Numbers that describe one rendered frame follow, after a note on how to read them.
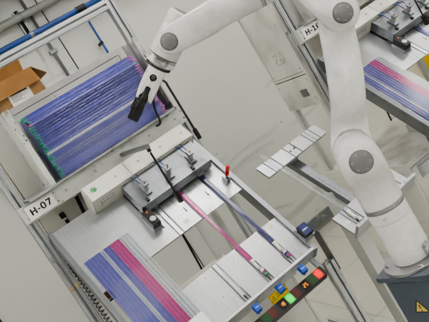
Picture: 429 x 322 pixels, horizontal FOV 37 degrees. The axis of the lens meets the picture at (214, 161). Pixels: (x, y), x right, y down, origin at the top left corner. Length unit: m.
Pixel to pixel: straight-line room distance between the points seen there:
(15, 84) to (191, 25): 1.31
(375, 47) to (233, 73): 1.56
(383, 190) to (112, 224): 1.08
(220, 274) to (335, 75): 0.88
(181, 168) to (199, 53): 1.99
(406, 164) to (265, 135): 1.69
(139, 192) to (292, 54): 1.14
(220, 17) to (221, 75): 2.70
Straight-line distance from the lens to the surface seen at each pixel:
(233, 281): 2.29
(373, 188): 1.82
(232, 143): 4.39
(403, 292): 1.97
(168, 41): 1.70
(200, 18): 1.71
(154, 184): 2.47
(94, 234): 2.46
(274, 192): 4.52
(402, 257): 1.92
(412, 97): 2.89
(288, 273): 2.31
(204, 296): 2.27
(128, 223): 2.45
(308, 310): 2.73
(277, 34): 3.20
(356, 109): 1.81
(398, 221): 1.87
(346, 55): 1.78
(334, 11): 1.69
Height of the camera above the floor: 1.54
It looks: 9 degrees down
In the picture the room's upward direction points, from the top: 31 degrees counter-clockwise
